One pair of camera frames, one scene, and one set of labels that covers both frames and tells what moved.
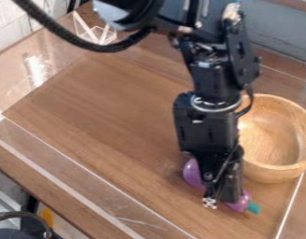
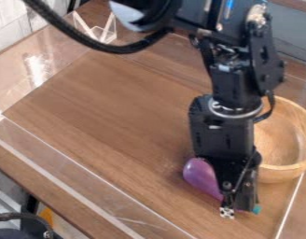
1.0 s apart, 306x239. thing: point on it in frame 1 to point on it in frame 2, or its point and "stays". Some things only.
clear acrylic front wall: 85,203 stays
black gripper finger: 209,201 to 226,209
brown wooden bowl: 276,139 stays
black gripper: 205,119 to 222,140
